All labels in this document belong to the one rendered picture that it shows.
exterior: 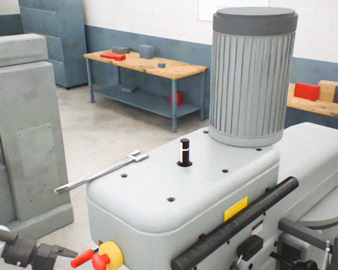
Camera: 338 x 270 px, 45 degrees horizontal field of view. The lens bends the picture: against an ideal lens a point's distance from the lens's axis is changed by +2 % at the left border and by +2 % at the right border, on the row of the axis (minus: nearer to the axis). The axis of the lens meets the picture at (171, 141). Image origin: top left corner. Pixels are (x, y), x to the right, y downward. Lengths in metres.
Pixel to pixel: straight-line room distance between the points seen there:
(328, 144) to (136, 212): 0.85
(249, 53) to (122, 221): 0.47
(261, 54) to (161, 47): 6.01
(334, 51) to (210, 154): 4.39
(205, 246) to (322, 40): 4.65
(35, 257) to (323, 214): 0.94
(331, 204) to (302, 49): 4.10
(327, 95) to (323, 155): 3.48
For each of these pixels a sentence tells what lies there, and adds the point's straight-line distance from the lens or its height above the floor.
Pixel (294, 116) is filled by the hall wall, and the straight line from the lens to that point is 5.66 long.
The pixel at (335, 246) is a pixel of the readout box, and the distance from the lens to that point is 1.06.
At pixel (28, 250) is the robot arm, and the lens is 1.40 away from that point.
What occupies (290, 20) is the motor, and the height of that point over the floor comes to 2.19.
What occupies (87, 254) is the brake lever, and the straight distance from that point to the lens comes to 0.97.
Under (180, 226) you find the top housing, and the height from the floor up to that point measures 1.85.
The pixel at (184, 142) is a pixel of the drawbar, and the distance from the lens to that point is 0.90.
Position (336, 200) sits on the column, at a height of 1.56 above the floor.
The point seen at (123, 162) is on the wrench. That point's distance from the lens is 0.93.
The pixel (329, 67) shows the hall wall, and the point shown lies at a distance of 5.32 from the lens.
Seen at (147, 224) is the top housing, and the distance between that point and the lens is 0.76.
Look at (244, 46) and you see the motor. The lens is 0.95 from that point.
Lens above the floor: 2.32
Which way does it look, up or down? 24 degrees down
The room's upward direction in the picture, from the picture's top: straight up
